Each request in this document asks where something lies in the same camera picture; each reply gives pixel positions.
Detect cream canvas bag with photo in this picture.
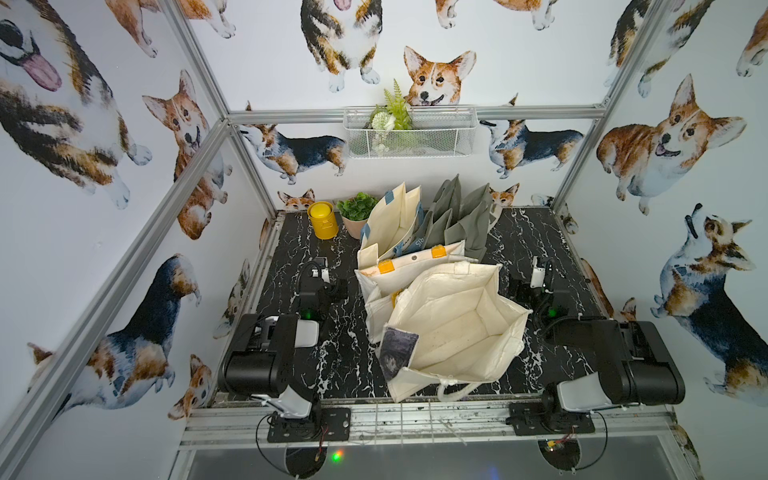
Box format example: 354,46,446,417
378,261,532,402

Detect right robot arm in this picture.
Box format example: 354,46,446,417
508,258,686,414

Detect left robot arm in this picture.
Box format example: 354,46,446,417
218,257,347,421

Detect cream bag with blue print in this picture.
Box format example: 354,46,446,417
357,183,424,269

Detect grey-green canvas bag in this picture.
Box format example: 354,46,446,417
404,175,493,260

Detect small potted green plant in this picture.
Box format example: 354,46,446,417
336,192,378,240

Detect yellow cylindrical canister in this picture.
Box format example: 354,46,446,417
308,201,339,240

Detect fern and white flower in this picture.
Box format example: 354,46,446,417
367,80,414,156

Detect white wire mesh basket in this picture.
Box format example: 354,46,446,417
343,106,479,159

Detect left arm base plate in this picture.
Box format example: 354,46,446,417
267,408,351,443

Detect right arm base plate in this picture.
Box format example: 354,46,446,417
506,402,596,436

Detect aluminium frame rail structure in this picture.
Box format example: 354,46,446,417
0,0,768,480

